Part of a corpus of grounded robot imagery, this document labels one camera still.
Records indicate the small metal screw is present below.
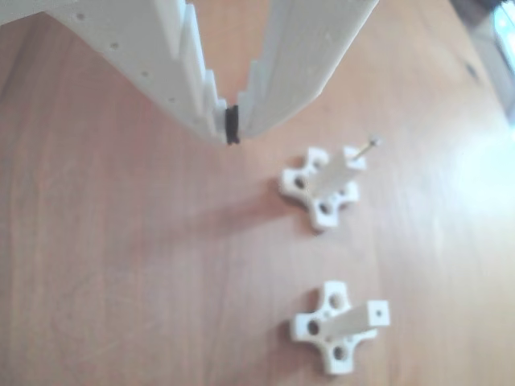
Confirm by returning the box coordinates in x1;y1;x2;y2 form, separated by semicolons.
352;136;383;160

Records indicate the white cross-base post stand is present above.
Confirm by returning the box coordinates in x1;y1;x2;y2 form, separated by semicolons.
288;280;392;376
278;145;368;234

